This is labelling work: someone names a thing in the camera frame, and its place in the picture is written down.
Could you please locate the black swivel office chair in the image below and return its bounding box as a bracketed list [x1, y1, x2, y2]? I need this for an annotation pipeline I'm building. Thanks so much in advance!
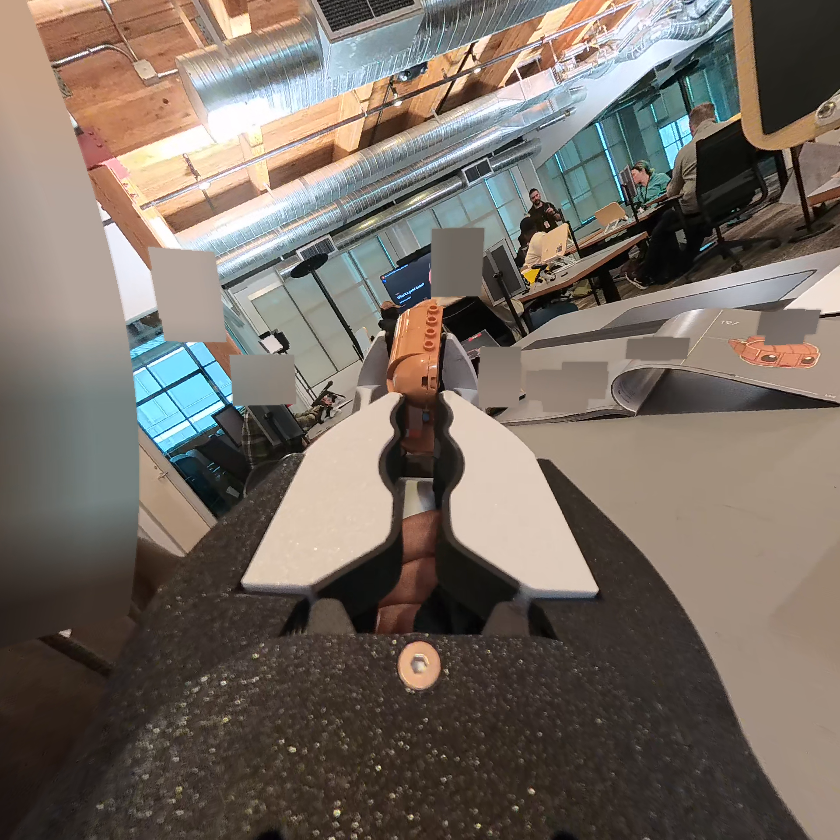
[682, 128, 782, 273]

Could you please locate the wall screen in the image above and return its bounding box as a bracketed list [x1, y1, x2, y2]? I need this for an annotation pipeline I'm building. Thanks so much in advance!
[379, 259, 434, 309]

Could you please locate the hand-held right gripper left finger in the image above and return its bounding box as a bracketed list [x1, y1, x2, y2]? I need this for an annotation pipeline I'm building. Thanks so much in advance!
[241, 392, 404, 598]

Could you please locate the wooden office desk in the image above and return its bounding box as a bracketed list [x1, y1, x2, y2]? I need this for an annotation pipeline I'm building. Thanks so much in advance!
[518, 233, 651, 309]

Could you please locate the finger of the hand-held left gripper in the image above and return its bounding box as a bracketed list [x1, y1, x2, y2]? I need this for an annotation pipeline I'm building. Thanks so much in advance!
[440, 333, 481, 404]
[356, 330, 396, 414]

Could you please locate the person's left hand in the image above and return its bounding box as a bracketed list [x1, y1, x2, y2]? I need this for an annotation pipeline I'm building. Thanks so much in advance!
[375, 512, 439, 634]

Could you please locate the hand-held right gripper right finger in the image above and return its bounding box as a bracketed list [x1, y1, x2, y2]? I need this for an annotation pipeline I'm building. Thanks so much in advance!
[436, 390, 600, 601]

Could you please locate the brown rounded lego assembly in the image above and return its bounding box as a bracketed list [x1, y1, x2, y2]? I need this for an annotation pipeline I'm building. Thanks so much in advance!
[386, 301, 445, 458]

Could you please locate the grey fabric chair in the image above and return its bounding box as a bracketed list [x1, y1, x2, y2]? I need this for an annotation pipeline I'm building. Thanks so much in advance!
[781, 141, 840, 237]

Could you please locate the silver air duct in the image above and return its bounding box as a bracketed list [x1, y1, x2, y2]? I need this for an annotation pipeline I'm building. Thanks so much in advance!
[176, 0, 732, 142]
[176, 85, 588, 283]

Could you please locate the lego instruction booklet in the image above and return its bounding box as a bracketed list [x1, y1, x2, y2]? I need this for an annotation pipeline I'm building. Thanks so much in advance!
[502, 308, 840, 424]

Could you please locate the wood-framed black screen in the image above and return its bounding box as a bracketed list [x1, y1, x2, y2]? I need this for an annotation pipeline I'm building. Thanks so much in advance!
[730, 0, 840, 153]

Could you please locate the black ceiling pole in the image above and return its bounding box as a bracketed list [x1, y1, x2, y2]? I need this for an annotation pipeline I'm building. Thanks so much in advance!
[290, 255, 365, 362]

